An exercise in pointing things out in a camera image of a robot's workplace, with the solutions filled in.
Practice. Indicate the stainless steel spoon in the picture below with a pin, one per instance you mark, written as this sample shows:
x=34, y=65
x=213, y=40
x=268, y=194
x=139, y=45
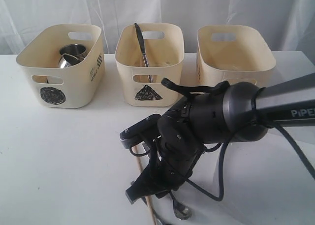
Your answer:
x=181, y=211

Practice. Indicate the white curtain backdrop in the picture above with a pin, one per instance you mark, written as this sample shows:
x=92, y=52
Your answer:
x=286, y=25

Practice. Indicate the white ceramic bowl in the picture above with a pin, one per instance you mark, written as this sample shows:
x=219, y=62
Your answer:
x=54, y=80

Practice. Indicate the cream bin with triangle mark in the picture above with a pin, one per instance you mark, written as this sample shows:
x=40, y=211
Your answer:
x=142, y=83

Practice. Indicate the stainless steel mug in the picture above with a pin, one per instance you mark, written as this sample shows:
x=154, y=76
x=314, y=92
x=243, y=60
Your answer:
x=68, y=60

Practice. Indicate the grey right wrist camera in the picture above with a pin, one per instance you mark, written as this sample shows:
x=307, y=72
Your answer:
x=144, y=131

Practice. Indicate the small steel cup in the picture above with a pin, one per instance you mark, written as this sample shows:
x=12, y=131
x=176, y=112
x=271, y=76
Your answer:
x=76, y=49

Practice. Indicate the white square plate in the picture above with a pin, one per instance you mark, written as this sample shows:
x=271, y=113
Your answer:
x=263, y=185

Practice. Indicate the stainless steel knife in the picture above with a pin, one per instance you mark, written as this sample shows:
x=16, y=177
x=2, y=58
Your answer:
x=141, y=44

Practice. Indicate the cream bin with square mark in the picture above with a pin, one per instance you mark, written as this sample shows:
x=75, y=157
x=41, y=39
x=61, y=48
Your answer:
x=232, y=53

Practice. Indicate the cream bin with circle mark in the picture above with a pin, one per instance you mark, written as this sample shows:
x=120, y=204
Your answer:
x=40, y=58

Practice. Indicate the wooden chopstick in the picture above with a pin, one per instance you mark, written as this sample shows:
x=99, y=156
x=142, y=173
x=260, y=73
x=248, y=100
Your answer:
x=140, y=189

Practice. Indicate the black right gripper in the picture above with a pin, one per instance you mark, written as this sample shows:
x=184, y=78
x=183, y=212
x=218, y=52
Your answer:
x=169, y=166

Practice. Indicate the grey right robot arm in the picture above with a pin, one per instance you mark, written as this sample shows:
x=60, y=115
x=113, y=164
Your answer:
x=207, y=119

